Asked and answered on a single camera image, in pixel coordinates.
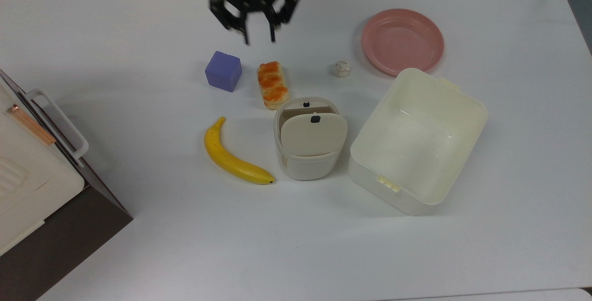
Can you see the small cream trash can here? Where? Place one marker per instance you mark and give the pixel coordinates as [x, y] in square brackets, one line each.
[310, 144]

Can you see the purple cube block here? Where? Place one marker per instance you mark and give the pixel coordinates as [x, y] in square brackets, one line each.
[223, 72]

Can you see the toy bread with orange glaze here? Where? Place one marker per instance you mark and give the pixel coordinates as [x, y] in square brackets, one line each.
[273, 86]

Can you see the crumpled white paper ball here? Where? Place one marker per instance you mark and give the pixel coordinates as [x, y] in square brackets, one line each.
[342, 69]

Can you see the yellow toy banana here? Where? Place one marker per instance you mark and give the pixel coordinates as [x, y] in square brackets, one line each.
[226, 157]

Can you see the pink plastic plate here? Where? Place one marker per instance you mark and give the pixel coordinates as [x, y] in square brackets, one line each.
[402, 42]

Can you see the cream rectangular plastic bin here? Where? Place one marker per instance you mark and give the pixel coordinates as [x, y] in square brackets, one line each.
[416, 148]

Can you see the white toy oven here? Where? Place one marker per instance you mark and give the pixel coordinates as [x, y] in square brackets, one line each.
[69, 245]

